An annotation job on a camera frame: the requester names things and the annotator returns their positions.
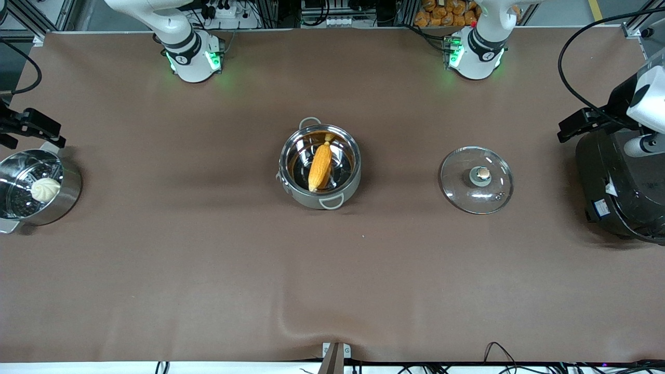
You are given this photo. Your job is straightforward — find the glass pot lid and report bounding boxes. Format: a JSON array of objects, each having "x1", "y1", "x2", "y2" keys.
[{"x1": 440, "y1": 145, "x2": 515, "y2": 216}]

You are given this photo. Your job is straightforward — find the yellow corn cob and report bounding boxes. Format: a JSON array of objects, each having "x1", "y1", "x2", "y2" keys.
[{"x1": 307, "y1": 133, "x2": 336, "y2": 193}]

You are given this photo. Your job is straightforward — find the steel steamer pot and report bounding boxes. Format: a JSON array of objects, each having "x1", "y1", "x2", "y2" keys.
[{"x1": 0, "y1": 148, "x2": 83, "y2": 234}]

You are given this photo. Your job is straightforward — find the grey steel cooking pot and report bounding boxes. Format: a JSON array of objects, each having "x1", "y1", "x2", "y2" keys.
[{"x1": 275, "y1": 117, "x2": 363, "y2": 211}]

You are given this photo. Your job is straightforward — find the white steamed bun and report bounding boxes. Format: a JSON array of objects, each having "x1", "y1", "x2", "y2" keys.
[{"x1": 30, "y1": 178, "x2": 62, "y2": 203}]

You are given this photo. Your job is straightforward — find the black rice cooker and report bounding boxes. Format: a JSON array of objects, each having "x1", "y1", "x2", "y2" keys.
[{"x1": 575, "y1": 127, "x2": 665, "y2": 246}]

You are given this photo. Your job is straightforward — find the bag of orange buns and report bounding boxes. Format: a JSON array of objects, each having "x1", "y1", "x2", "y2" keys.
[{"x1": 414, "y1": 0, "x2": 480, "y2": 28}]

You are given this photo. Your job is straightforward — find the white power strip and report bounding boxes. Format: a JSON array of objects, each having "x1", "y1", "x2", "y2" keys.
[{"x1": 203, "y1": 2, "x2": 238, "y2": 20}]

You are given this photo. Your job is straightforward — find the brown table mat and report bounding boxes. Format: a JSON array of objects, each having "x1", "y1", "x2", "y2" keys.
[{"x1": 0, "y1": 29, "x2": 665, "y2": 363}]

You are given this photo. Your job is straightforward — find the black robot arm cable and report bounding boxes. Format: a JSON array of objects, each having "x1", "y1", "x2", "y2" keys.
[
  {"x1": 0, "y1": 37, "x2": 43, "y2": 97},
  {"x1": 557, "y1": 7, "x2": 665, "y2": 129}
]

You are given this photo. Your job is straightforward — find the aluminium frame profile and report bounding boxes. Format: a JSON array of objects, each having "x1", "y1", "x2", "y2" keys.
[{"x1": 0, "y1": 0, "x2": 88, "y2": 43}]

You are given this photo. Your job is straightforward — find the black looped floor cable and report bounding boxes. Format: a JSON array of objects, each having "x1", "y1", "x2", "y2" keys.
[{"x1": 483, "y1": 341, "x2": 520, "y2": 364}]

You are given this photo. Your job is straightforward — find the metal table clamp bracket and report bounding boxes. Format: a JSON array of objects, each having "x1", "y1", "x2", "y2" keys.
[{"x1": 318, "y1": 342, "x2": 352, "y2": 374}]

